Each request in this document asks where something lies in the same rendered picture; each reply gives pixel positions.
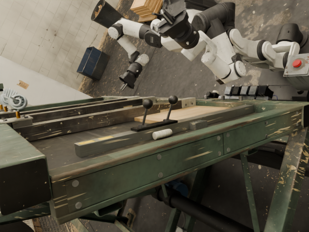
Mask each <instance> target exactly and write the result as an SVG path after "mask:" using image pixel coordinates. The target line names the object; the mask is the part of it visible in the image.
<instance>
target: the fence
mask: <svg viewBox="0 0 309 232"><path fill-rule="evenodd" d="M250 113H253V105H242V106H237V107H233V108H229V109H224V110H219V111H215V112H211V113H206V114H202V115H198V116H193V117H188V118H184V119H180V120H178V123H174V124H170V125H165V126H162V127H157V128H152V129H148V130H144V131H140V132H135V131H127V132H122V133H117V134H113V135H109V136H112V138H108V139H103V140H100V139H99V138H96V139H91V140H93V141H94V142H91V143H86V144H82V145H81V144H79V143H82V142H86V141H90V140H86V141H82V142H78V143H75V144H74V146H75V153H76V155H77V156H79V157H86V156H89V155H93V154H97V153H100V152H104V151H109V150H112V149H116V148H120V147H123V146H127V145H132V144H135V143H139V142H143V141H146V140H150V139H153V136H152V134H153V132H157V131H161V130H165V129H171V130H172V133H177V132H181V131H185V130H188V129H189V123H190V122H194V121H198V120H204V121H207V124H211V123H215V122H219V121H223V120H227V119H230V118H234V117H238V116H242V115H246V114H250ZM104 137H108V136H104ZM104 137H100V138H104Z"/></svg>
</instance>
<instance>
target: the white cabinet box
mask: <svg viewBox="0 0 309 232"><path fill-rule="evenodd" d="M0 83H3V86H4V89H3V90H5V89H6V88H8V89H9V88H10V89H13V90H15V92H17V94H18V93H20V94H22V95H23V96H25V97H26V99H27V101H28V104H30V105H41V104H51V103H58V102H65V101H73V100H80V99H90V98H93V97H91V96H88V95H86V94H84V93H82V92H80V91H77V90H75V89H73V88H71V87H68V86H66V85H64V84H62V83H60V82H58V81H56V80H53V79H51V78H49V77H47V76H44V75H42V74H40V73H38V72H35V71H33V70H31V69H29V68H26V67H24V66H22V65H20V64H18V63H15V62H13V61H11V60H9V59H6V58H5V57H2V56H0Z"/></svg>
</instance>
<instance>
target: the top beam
mask: <svg viewBox="0 0 309 232"><path fill-rule="evenodd" d="M52 198H53V196H52V188H51V182H50V176H49V170H48V164H47V158H46V156H45V155H44V154H43V153H42V152H40V151H39V150H38V149H37V148H36V147H34V146H33V145H32V144H31V143H29V142H28V141H27V140H26V139H25V138H24V137H22V136H21V135H20V134H19V133H17V132H16V131H15V130H14V129H13V128H11V127H10V126H9V125H8V124H6V123H3V124H0V217H3V216H6V215H10V214H13V213H15V212H18V211H21V210H24V209H27V208H30V207H33V206H36V205H39V204H42V203H45V202H48V201H51V200H52Z"/></svg>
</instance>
